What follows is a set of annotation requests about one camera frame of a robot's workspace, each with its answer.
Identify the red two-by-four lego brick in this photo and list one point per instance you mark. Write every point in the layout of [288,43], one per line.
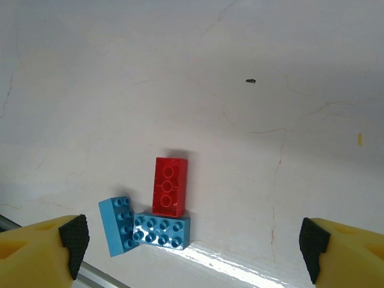
[168,186]

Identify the small yellow fleck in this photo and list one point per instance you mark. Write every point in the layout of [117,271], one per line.
[360,139]

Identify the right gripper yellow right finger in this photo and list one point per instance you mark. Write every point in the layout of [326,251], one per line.
[354,258]

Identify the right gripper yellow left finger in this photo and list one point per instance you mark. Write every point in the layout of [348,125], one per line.
[30,258]

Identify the small dark debris speck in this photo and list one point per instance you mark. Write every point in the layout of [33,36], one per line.
[250,80]

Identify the blue two-by-four lego brick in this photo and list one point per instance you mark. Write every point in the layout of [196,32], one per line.
[114,228]
[162,232]

